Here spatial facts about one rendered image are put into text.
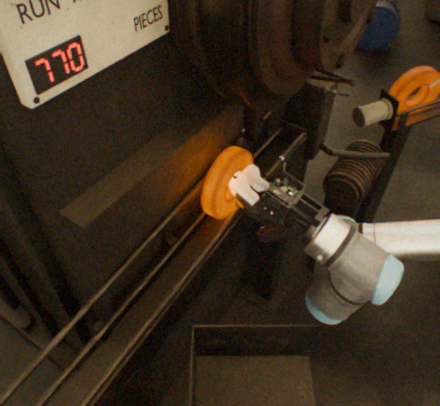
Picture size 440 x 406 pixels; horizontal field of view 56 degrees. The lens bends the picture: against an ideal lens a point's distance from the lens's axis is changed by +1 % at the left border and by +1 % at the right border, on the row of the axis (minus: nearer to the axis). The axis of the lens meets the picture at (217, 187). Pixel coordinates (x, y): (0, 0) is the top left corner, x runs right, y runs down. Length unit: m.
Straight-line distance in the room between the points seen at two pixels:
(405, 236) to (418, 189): 1.17
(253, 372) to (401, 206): 1.35
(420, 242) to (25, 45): 0.78
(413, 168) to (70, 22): 1.88
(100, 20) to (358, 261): 0.56
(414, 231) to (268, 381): 0.42
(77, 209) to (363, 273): 0.49
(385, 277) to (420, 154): 1.56
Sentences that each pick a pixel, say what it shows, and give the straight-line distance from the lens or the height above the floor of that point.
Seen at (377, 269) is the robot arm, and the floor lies 0.73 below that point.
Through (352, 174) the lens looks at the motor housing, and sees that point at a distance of 1.25.
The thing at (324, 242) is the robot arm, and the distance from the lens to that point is 0.77.
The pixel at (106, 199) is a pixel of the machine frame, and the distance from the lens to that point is 0.67.
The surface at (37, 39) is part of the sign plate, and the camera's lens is 0.53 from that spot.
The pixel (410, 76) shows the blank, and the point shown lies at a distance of 1.26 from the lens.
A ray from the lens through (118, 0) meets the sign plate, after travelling 0.60.
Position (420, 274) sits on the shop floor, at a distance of 1.78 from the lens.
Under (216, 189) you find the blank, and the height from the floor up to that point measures 0.79.
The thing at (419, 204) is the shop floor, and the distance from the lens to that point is 2.03.
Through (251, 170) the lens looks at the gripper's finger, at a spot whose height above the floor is 0.79.
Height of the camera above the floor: 1.34
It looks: 45 degrees down
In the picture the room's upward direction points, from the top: straight up
